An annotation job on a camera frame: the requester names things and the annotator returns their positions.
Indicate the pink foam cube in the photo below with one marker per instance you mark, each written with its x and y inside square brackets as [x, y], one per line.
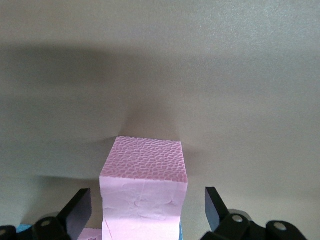
[91, 235]
[142, 195]

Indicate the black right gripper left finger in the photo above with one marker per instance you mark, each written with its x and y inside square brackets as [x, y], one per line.
[75, 212]

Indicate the large table cover mat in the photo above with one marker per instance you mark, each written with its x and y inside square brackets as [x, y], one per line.
[225, 75]

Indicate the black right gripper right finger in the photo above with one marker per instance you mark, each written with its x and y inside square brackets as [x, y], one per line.
[220, 220]

